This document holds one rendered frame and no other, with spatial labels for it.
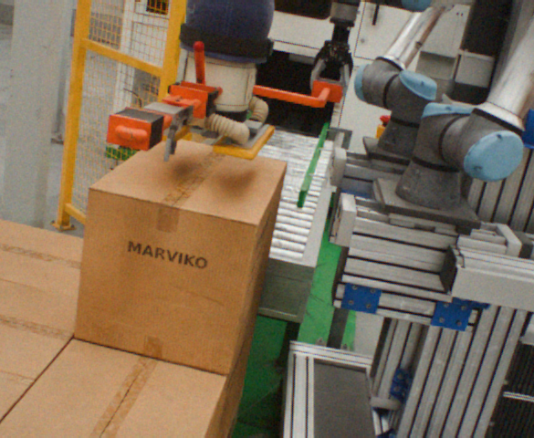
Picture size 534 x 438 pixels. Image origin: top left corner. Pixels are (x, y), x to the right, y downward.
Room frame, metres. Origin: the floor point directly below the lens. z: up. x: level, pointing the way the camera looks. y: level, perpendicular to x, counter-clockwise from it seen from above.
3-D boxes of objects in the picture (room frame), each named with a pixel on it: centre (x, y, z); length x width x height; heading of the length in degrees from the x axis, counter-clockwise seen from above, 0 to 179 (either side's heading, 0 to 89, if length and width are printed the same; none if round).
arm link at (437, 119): (1.61, -0.38, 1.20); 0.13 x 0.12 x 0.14; 26
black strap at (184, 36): (1.77, 0.17, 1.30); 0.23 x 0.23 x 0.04
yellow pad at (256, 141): (1.76, 0.08, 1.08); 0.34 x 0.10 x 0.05; 174
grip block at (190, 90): (1.52, 0.20, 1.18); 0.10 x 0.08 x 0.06; 84
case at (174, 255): (1.79, 0.18, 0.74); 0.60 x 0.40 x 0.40; 175
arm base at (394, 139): (2.11, -0.37, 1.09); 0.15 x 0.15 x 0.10
